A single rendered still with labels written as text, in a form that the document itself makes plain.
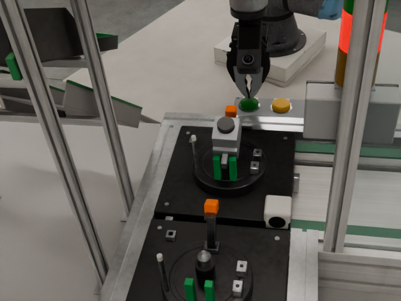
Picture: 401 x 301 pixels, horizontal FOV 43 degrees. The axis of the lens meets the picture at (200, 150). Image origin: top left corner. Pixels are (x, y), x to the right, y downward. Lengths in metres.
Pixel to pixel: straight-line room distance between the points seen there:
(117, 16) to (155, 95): 2.44
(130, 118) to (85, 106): 0.18
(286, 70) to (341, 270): 0.62
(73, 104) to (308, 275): 0.46
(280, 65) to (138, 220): 0.62
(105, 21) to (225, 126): 2.94
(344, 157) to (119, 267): 0.40
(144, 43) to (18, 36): 1.02
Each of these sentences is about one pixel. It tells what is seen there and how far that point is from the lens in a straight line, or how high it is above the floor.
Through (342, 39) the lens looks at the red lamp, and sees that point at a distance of 0.65.
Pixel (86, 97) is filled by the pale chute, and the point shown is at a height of 1.16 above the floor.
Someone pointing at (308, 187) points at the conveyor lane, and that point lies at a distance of 1.02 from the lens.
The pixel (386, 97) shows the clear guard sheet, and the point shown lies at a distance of 0.67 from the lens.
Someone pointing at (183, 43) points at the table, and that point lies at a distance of 1.59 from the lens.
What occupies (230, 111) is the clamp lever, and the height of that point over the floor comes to 1.07.
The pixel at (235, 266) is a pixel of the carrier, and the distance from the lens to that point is 0.80.
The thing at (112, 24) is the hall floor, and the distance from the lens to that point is 3.69.
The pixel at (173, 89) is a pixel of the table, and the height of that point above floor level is 0.86.
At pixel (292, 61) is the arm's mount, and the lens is 1.37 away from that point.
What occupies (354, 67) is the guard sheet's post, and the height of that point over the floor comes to 1.31.
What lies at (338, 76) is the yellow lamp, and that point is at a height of 1.27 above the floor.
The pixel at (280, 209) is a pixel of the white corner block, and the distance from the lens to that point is 0.87.
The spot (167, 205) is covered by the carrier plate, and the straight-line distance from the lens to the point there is 0.92.
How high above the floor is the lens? 1.64
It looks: 42 degrees down
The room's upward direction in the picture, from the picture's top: 6 degrees counter-clockwise
